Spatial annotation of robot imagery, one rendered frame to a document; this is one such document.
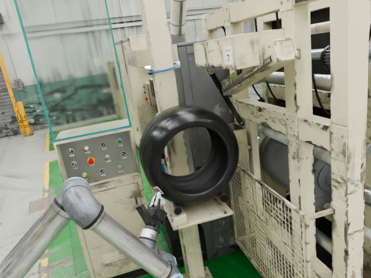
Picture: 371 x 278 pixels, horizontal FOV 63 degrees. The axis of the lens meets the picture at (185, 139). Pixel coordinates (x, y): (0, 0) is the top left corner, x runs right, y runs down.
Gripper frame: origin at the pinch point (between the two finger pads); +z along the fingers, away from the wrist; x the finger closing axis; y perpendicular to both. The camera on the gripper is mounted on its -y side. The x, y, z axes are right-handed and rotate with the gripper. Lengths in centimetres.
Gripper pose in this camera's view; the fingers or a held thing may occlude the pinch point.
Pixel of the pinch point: (157, 193)
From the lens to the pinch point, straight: 167.6
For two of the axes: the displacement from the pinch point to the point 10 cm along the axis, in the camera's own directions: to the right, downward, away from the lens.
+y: 6.8, 5.3, 5.1
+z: 2.2, -8.1, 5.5
